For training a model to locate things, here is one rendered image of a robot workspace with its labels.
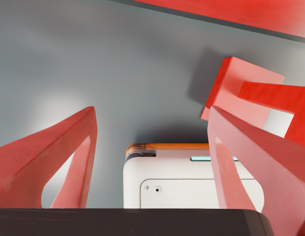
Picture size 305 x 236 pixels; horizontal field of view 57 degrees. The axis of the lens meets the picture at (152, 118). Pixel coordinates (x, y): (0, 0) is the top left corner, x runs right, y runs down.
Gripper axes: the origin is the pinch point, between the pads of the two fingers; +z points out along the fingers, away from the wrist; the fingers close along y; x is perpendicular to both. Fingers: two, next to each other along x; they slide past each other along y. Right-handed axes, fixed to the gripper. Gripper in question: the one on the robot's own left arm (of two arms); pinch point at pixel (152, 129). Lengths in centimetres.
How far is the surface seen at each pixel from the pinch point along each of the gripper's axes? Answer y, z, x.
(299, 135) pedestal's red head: -22.0, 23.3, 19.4
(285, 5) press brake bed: -33, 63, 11
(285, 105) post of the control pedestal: -30, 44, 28
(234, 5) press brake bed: -23, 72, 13
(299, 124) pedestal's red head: -22.6, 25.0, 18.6
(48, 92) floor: 41, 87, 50
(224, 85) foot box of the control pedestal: -25, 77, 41
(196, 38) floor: -17, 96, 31
